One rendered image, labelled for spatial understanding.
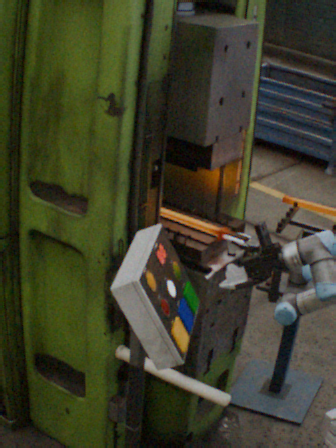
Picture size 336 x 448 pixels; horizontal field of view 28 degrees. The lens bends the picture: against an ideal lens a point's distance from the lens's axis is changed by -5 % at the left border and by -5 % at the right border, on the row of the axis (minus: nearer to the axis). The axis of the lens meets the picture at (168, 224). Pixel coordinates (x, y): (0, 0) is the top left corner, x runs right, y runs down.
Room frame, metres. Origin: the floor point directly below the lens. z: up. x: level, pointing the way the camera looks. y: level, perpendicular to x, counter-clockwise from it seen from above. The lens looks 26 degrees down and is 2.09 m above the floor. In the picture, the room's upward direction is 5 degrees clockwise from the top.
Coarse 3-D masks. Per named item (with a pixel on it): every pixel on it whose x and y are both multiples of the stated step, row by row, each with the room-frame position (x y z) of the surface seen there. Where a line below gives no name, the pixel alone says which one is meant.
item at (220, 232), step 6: (162, 210) 2.35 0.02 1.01; (168, 210) 2.35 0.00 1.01; (168, 216) 2.32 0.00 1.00; (174, 216) 2.31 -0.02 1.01; (180, 216) 2.31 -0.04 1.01; (186, 222) 2.28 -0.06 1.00; (192, 222) 2.27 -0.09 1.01; (198, 222) 2.27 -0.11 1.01; (204, 228) 2.24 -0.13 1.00; (210, 228) 2.23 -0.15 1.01; (216, 228) 2.23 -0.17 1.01; (222, 228) 2.22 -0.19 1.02; (216, 234) 2.21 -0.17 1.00; (222, 234) 2.20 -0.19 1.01; (228, 234) 2.19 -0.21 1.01; (234, 234) 2.19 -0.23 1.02; (240, 234) 2.19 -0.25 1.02; (246, 240) 2.16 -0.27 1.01
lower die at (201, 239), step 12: (192, 216) 2.36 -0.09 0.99; (180, 228) 2.25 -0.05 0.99; (192, 228) 2.25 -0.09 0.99; (228, 228) 2.28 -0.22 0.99; (180, 240) 2.18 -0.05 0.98; (192, 240) 2.19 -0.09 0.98; (204, 240) 2.17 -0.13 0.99; (216, 240) 2.20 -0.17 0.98; (180, 252) 2.16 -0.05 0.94; (192, 252) 2.13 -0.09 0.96; (204, 252) 2.13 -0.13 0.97; (216, 252) 2.21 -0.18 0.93
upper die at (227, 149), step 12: (240, 132) 2.27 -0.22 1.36; (168, 144) 2.20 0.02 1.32; (180, 144) 2.18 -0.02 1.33; (192, 144) 2.16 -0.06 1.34; (216, 144) 2.13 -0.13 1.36; (228, 144) 2.20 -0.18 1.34; (240, 144) 2.28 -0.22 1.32; (168, 156) 2.20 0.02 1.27; (180, 156) 2.18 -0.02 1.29; (192, 156) 2.15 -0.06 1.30; (204, 156) 2.13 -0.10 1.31; (216, 156) 2.14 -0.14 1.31; (228, 156) 2.21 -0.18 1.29; (240, 156) 2.28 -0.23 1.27
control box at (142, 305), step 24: (144, 240) 1.76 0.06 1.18; (168, 240) 1.83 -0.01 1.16; (144, 264) 1.60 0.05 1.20; (168, 264) 1.74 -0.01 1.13; (120, 288) 1.52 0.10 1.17; (144, 288) 1.52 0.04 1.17; (168, 288) 1.65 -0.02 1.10; (192, 288) 1.82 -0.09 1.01; (144, 312) 1.51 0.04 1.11; (192, 312) 1.72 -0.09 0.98; (144, 336) 1.51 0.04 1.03; (168, 336) 1.50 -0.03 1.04; (168, 360) 1.50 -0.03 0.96
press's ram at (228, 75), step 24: (192, 24) 2.12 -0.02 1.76; (216, 24) 2.14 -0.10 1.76; (240, 24) 2.21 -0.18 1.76; (192, 48) 2.11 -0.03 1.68; (216, 48) 2.08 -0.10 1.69; (240, 48) 2.22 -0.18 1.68; (192, 72) 2.11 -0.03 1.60; (216, 72) 2.09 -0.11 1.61; (240, 72) 2.23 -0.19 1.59; (192, 96) 2.11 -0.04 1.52; (216, 96) 2.11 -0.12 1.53; (240, 96) 2.24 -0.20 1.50; (168, 120) 2.15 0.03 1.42; (192, 120) 2.10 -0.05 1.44; (216, 120) 2.12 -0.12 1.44; (240, 120) 2.26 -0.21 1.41
